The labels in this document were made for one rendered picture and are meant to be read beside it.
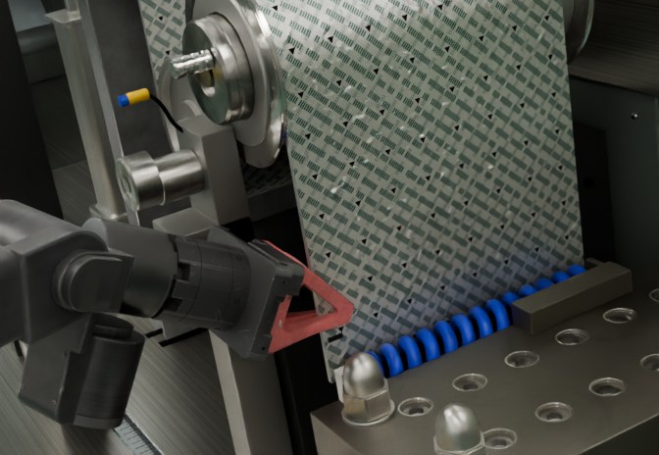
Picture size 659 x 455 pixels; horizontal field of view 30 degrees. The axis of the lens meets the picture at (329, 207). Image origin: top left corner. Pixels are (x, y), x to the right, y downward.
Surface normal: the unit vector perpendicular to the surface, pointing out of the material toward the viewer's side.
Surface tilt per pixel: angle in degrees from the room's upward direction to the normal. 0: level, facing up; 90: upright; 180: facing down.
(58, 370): 66
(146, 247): 54
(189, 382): 0
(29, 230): 17
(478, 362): 0
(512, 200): 90
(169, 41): 92
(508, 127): 90
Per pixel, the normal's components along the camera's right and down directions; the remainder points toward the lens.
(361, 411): -0.51, 0.40
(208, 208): -0.86, 0.31
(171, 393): -0.15, -0.92
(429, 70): 0.48, 0.26
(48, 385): -0.55, -0.02
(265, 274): -0.82, -0.20
